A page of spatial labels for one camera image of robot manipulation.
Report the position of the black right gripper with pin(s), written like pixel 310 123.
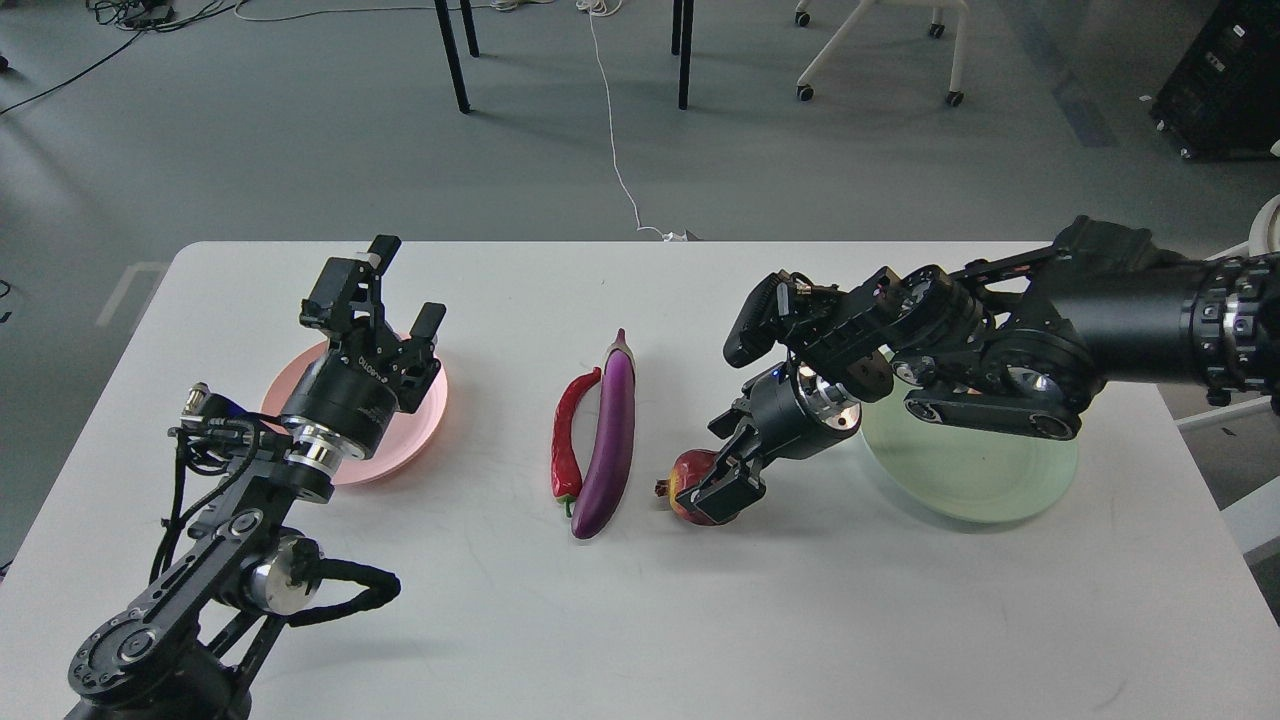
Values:
pixel 782 414

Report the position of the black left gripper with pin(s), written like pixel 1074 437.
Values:
pixel 340 392

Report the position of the red pomegranate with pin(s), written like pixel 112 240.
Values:
pixel 688 470

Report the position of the purple eggplant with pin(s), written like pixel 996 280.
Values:
pixel 614 443

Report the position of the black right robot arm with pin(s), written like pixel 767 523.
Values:
pixel 1019 346

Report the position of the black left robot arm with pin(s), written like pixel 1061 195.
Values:
pixel 229 575

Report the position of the pink plate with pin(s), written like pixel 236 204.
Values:
pixel 407 435

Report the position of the red chili pepper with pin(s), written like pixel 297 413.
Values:
pixel 565 472

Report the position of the light green plate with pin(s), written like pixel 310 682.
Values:
pixel 966 474

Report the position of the black equipment case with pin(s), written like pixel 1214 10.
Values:
pixel 1223 97

